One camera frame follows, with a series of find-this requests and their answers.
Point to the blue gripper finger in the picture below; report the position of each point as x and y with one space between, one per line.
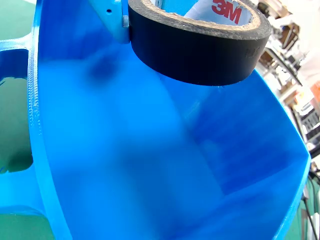
112 20
178 5

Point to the black 3M electrical tape roll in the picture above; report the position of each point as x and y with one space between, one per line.
195 55

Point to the blue plastic box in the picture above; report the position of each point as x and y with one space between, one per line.
140 155

